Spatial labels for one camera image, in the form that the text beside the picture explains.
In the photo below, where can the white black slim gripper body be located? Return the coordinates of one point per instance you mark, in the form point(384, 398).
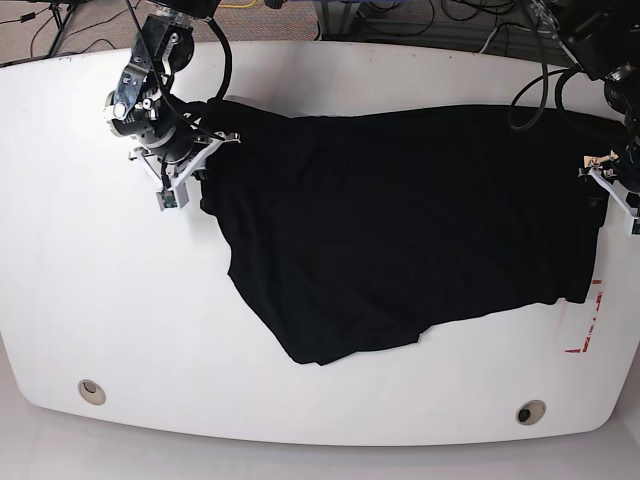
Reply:
point(601, 170)

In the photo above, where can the white black large gripper body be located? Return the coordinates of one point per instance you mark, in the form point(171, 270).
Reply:
point(170, 159)

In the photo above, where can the black graphic t-shirt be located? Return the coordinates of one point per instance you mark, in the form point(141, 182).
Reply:
point(356, 234)

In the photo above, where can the slim black robot arm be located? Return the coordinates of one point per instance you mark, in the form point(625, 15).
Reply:
point(602, 38)

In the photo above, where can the large black robot arm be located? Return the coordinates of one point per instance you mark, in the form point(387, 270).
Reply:
point(142, 101)

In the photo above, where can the red tape rectangle marking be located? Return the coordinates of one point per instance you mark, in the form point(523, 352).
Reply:
point(577, 321)

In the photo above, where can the black tripod stand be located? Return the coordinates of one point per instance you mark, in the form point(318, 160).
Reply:
point(62, 12)

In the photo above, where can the wrist camera on large arm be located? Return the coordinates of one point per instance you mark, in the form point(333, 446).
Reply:
point(174, 198)

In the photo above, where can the left table cable grommet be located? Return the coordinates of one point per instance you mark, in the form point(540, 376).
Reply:
point(91, 392)

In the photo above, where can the table cable grommet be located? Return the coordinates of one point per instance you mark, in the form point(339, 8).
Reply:
point(91, 392)
point(531, 412)

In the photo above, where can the right table cable grommet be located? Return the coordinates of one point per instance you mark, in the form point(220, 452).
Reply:
point(531, 412)

